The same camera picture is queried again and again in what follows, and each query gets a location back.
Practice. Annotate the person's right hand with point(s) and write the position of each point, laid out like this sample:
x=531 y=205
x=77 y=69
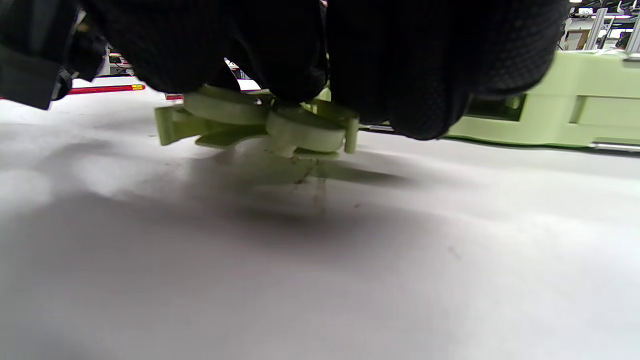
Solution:
x=350 y=45

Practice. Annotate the person's left hand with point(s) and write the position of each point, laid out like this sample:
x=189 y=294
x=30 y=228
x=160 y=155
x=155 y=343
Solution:
x=30 y=50

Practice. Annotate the green panda pencil case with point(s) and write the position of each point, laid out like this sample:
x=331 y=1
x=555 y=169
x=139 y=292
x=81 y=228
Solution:
x=575 y=100

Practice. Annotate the red pencil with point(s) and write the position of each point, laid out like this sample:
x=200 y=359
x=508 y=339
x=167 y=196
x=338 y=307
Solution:
x=174 y=96
x=105 y=89

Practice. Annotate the aluminium frame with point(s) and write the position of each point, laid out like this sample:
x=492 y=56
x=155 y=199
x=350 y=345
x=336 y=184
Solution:
x=596 y=30

